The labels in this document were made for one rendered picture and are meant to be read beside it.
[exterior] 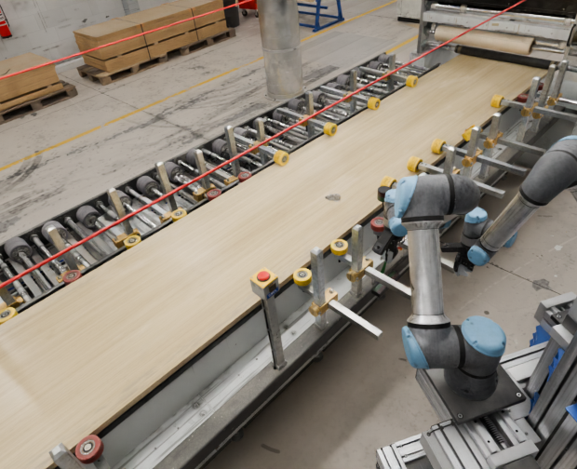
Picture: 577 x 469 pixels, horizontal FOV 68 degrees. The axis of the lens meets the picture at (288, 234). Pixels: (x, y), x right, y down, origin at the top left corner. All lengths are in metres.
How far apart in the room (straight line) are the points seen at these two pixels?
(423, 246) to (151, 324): 1.14
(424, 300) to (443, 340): 0.11
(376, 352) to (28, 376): 1.80
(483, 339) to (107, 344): 1.35
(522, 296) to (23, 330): 2.82
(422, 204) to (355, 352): 1.64
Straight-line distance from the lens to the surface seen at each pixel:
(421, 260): 1.23
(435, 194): 1.23
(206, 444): 1.76
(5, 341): 2.13
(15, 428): 1.84
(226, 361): 1.95
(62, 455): 1.38
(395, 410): 2.55
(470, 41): 4.18
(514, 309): 3.12
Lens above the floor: 2.25
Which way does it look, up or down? 40 degrees down
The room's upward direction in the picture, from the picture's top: 7 degrees counter-clockwise
